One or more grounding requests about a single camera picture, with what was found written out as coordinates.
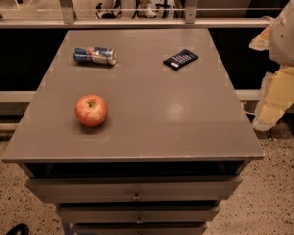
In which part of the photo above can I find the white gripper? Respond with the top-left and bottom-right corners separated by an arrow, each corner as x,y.
249,0 -> 294,131

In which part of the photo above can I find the redbull can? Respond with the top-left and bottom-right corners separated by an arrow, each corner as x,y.
73,47 -> 117,66

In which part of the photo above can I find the dark blue snack packet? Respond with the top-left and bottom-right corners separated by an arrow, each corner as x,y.
163,49 -> 198,71

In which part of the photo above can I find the grey drawer cabinet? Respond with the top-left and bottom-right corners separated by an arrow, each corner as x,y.
3,29 -> 263,235

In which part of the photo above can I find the top drawer with knob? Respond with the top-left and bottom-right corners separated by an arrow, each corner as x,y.
27,176 -> 242,204

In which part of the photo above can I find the red apple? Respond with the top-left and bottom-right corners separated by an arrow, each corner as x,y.
74,94 -> 108,127

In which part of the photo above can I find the black shoe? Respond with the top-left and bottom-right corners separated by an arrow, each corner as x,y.
6,223 -> 29,235

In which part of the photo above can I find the metal railing frame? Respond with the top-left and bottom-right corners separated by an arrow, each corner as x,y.
0,0 -> 273,29

